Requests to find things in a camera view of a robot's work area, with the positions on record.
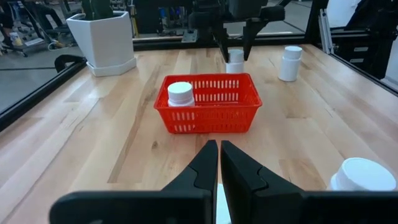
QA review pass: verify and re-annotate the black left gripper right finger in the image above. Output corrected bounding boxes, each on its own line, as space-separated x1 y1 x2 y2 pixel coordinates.
220 140 398 224

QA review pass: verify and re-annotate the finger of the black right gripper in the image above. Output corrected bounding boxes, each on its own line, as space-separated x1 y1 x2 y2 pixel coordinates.
214 24 231 63
243 17 269 62

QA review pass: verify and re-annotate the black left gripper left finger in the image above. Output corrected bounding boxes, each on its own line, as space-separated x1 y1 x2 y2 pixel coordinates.
49 139 218 224

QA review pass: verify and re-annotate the white plastic pill bottle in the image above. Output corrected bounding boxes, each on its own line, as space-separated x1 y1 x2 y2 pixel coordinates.
167 82 196 108
328 157 397 192
225 49 245 75
277 45 303 83
215 183 231 224

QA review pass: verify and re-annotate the red plastic basket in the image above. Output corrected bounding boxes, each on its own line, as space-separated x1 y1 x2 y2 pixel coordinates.
153 73 264 135

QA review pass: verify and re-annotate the silver aluminium extrusion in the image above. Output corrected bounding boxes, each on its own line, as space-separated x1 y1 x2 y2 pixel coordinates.
318 8 331 54

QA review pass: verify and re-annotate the white hexagonal planter pot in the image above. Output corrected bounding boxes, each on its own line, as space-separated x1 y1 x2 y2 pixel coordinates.
66 11 131 68

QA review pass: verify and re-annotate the white planter saucer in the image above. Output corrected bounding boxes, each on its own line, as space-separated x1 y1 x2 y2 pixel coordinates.
86 57 137 78

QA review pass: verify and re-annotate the green cactus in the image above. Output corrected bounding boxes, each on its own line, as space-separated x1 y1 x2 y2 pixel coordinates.
81 0 114 21

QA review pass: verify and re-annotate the black drawer cabinet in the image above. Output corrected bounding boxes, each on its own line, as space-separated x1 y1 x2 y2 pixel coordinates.
329 0 398 79

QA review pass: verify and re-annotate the black corner bracket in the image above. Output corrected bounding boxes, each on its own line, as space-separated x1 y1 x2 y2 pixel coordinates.
54 54 87 74

